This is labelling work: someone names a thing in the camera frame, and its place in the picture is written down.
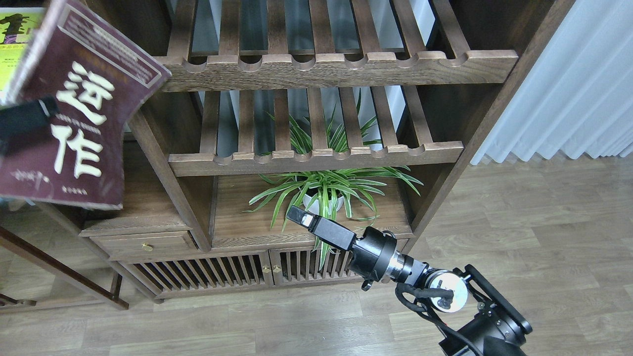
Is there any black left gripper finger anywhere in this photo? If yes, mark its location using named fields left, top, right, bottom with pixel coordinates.
left=0, top=96, right=59, bottom=159

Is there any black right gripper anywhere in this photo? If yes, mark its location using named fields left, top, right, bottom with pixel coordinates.
left=286, top=206, right=397, bottom=291

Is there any dark maroon book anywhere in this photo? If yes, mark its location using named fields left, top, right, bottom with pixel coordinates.
left=0, top=0, right=171, bottom=210

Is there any yellow green book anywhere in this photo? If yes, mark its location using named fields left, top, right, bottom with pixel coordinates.
left=0, top=7, right=45, bottom=105

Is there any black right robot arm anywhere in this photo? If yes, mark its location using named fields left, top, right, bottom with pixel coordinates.
left=286, top=206, right=532, bottom=356

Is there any green spider plant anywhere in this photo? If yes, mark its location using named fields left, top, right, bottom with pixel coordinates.
left=242, top=89, right=424, bottom=271

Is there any dark wooden bookshelf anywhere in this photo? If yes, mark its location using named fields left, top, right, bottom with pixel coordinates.
left=0, top=0, right=577, bottom=301

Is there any white pleated curtain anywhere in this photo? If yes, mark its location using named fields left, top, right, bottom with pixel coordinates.
left=470, top=0, right=633, bottom=165

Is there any dark wooden side frame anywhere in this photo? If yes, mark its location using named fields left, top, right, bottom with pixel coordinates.
left=0, top=227, right=129, bottom=314

